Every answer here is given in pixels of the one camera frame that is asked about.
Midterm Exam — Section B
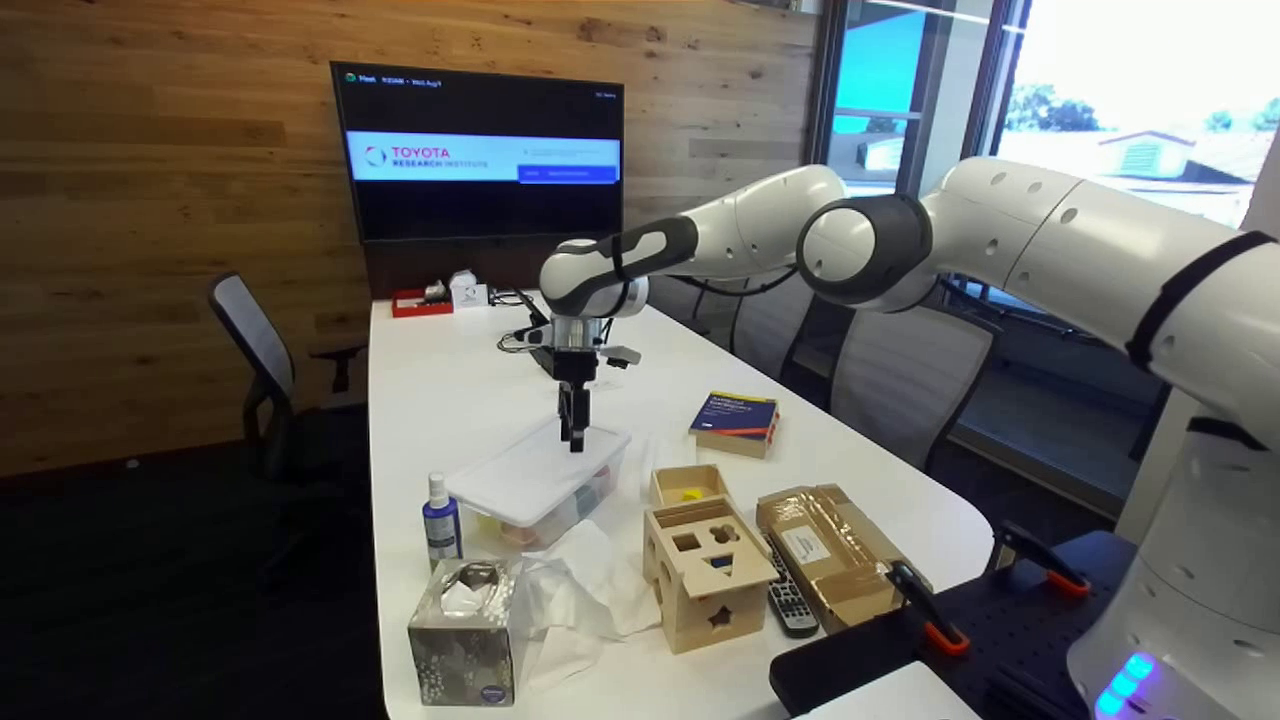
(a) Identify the grey mesh office chair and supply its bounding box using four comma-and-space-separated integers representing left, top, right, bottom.
827, 300, 1002, 472
728, 283, 821, 383
645, 274, 726, 337

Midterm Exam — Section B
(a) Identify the clear plastic bag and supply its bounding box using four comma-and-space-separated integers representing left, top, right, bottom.
510, 515, 665, 647

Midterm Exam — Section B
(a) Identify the blue hand sanitizer bottle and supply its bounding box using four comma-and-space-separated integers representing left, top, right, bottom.
420, 475, 463, 572

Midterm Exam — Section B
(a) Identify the small white tissue box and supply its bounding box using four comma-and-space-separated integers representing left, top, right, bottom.
447, 270, 491, 313

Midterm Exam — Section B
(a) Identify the flat red box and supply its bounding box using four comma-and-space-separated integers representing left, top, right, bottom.
388, 287, 455, 323

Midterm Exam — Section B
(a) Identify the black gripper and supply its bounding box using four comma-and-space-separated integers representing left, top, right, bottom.
546, 349, 608, 457

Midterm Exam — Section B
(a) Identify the wooden shape sorter box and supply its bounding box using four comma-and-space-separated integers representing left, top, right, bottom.
642, 498, 782, 662

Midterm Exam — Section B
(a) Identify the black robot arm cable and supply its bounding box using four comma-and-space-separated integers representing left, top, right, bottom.
661, 258, 810, 300

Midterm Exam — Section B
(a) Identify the black remote control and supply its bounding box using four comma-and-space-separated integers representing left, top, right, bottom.
766, 576, 825, 643

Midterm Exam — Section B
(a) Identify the open brown cardboard box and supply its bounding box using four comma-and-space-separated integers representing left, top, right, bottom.
753, 479, 914, 635

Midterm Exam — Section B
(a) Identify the grey office chair with armrests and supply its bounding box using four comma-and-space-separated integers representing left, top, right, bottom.
208, 274, 372, 483

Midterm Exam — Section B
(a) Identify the white paper sheet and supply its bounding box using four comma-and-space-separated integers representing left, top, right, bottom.
804, 662, 986, 720

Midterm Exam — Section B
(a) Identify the grey marbled tissue box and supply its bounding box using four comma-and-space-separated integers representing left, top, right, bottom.
404, 555, 532, 714

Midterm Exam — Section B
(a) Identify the black perforated mounting board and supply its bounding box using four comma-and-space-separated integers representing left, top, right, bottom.
767, 572, 1114, 720

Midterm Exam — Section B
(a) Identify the wall mounted TV screen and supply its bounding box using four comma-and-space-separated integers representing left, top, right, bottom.
329, 61, 627, 249

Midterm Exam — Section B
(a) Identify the black clamp orange tip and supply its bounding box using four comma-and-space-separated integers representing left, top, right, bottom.
884, 555, 975, 666
993, 525, 1096, 604

